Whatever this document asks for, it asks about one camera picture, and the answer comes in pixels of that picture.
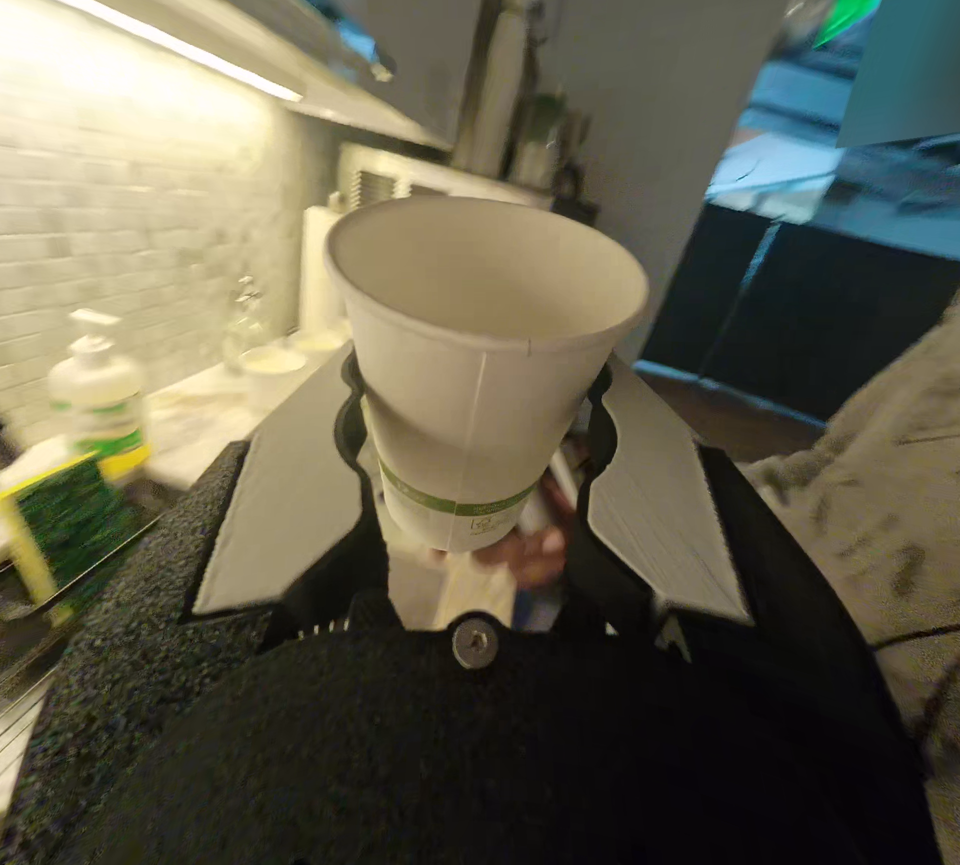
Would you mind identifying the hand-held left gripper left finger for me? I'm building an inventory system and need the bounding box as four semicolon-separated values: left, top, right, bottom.
187;347;391;649

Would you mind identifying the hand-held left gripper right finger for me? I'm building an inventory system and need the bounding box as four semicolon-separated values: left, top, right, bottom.
566;353;756;632

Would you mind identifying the white paper cup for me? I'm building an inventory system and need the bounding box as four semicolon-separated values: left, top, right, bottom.
324;196;651;553

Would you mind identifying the person's right hand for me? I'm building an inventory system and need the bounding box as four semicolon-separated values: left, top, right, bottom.
427;527;571;590

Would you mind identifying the glass soap dispenser chrome pump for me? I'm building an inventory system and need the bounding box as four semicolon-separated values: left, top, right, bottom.
223;276;271;371

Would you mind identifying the white pump lotion bottle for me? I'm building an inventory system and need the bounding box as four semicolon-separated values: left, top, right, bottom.
46;310;151;480

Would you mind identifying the yellow green sponge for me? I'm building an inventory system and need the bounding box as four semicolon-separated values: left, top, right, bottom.
0;451;144;600

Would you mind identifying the paper towel roll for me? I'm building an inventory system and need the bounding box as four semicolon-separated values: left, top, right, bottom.
300;205;354;337

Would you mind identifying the dark cabinet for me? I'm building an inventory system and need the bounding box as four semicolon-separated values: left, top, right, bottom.
637;130;960;424

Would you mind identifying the steel appliance with vents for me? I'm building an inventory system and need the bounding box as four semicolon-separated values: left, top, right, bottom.
333;143;556;214

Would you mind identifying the under-cabinet light strip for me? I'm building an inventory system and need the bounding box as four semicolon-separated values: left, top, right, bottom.
0;0;305;103

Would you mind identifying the wire sink rack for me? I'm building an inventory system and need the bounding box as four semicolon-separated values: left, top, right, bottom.
0;655;57;806

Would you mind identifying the white wall cabinet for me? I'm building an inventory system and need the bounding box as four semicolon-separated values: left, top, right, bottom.
0;0;451;150

